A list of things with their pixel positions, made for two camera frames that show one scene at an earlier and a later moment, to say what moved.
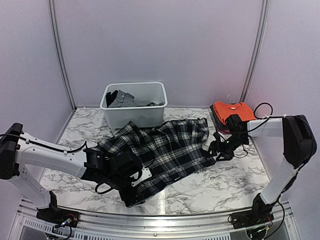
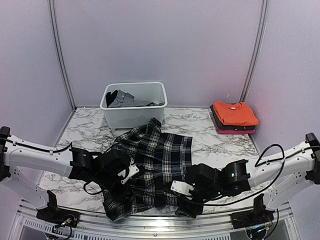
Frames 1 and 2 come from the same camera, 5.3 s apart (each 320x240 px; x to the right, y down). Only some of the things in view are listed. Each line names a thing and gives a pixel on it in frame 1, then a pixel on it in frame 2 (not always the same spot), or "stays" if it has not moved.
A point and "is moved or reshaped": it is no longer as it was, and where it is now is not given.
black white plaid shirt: [168, 149] is moved or reshaped
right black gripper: [213, 145] to [189, 209]
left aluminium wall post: [59, 51] stays
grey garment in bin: [124, 100] stays
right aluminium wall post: [262, 27] stays
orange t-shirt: [223, 110] stays
